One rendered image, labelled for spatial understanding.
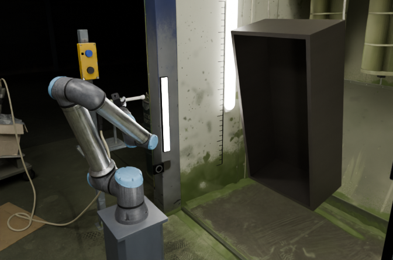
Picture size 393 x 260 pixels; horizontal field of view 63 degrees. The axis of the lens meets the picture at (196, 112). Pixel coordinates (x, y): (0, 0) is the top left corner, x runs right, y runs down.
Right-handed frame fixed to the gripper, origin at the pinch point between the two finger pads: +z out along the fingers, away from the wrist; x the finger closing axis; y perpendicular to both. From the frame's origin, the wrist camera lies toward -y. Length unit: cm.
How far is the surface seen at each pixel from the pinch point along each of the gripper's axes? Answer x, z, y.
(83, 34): -3, 35, -39
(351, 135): 196, -36, 90
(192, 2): 83, 31, -45
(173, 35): 60, 25, -25
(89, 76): -8.3, 25.8, -11.6
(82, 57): -9.0, 27.0, -25.6
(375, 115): 214, -44, 72
